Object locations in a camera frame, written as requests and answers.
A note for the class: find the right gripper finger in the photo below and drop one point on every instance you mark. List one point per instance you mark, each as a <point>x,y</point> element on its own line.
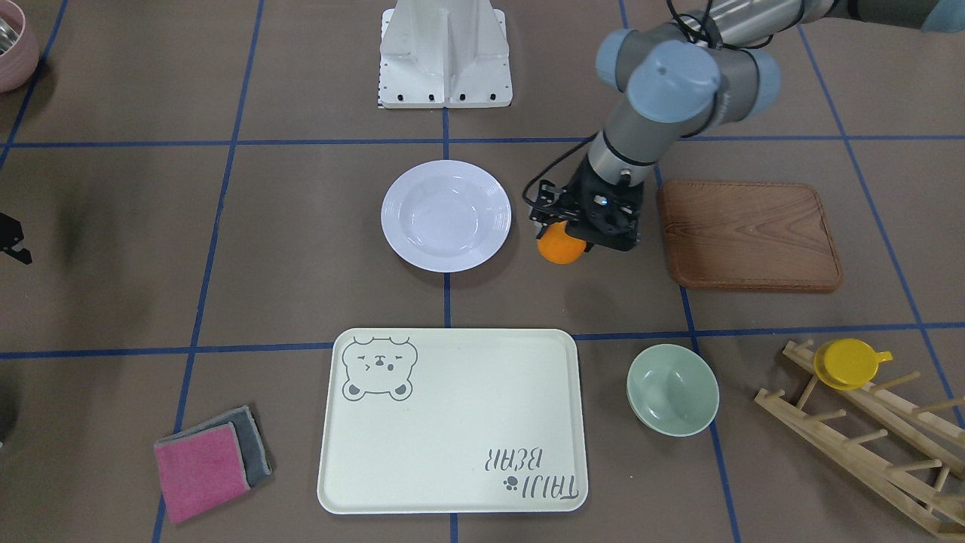
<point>12,237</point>

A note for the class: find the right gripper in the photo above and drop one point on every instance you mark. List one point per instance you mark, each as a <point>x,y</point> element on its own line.
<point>579,189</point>

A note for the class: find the orange fruit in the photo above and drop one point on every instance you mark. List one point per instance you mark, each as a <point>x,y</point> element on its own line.
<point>556,245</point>

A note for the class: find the white round plate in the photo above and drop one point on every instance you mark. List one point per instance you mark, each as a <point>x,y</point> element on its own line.
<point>446,216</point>

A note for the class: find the cream bear tray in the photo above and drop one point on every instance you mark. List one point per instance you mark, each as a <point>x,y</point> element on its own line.
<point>432,421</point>

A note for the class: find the wooden cutting board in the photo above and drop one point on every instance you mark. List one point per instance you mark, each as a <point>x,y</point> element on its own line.
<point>743,236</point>

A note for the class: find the pink bowl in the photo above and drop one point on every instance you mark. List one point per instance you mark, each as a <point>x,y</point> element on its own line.
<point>19,64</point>

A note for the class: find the green bowl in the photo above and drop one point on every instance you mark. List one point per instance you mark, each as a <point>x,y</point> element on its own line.
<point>672,390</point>

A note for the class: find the metal scoop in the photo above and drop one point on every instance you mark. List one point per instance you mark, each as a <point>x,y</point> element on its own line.
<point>9,36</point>

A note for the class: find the yellow mug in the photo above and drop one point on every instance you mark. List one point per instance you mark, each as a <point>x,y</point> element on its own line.
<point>847,364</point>

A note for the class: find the grey cloth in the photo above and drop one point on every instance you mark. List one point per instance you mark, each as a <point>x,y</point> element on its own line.
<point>253,453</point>

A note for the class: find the wooden drying rack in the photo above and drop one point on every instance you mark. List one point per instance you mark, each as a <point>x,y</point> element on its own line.
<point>914,460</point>

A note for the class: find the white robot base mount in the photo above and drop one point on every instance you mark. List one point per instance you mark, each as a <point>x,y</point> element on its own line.
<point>444,54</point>

